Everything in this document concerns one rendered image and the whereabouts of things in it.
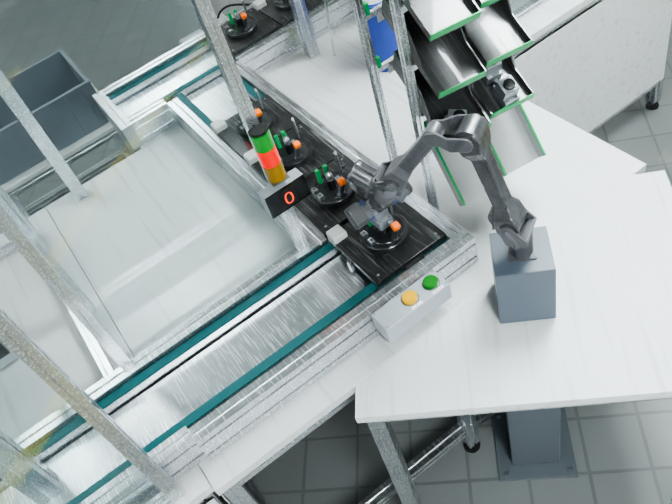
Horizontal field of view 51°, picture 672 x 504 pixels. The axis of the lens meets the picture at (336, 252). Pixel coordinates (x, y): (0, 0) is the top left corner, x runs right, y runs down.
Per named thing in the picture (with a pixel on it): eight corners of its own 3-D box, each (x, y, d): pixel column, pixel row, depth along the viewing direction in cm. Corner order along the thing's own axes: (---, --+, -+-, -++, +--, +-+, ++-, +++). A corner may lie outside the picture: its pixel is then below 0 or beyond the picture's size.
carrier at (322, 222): (390, 193, 207) (382, 162, 198) (325, 238, 202) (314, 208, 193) (344, 157, 223) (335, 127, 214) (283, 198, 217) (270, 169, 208)
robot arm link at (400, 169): (487, 120, 147) (446, 92, 146) (476, 146, 143) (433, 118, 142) (424, 186, 172) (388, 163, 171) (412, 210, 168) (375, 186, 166)
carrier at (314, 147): (343, 157, 223) (334, 127, 214) (282, 197, 218) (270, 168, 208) (304, 126, 239) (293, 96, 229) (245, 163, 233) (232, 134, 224)
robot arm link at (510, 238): (537, 224, 165) (536, 205, 161) (527, 252, 161) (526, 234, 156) (509, 219, 168) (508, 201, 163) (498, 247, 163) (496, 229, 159)
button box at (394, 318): (452, 297, 184) (450, 282, 180) (390, 343, 179) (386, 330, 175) (435, 282, 189) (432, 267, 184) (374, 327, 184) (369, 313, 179)
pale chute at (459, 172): (500, 185, 194) (506, 183, 190) (459, 206, 192) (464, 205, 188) (455, 94, 193) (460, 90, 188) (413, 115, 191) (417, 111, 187)
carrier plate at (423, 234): (446, 238, 191) (446, 233, 190) (378, 288, 185) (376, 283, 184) (393, 196, 206) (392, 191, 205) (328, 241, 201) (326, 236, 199)
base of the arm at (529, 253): (537, 259, 166) (536, 242, 161) (509, 262, 167) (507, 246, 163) (532, 237, 170) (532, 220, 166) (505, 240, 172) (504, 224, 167)
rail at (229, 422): (478, 260, 195) (474, 234, 187) (210, 460, 174) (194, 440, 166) (465, 250, 199) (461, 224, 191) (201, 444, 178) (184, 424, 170)
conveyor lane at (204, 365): (450, 258, 198) (446, 235, 190) (200, 442, 178) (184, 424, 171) (389, 209, 216) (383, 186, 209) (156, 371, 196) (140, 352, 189)
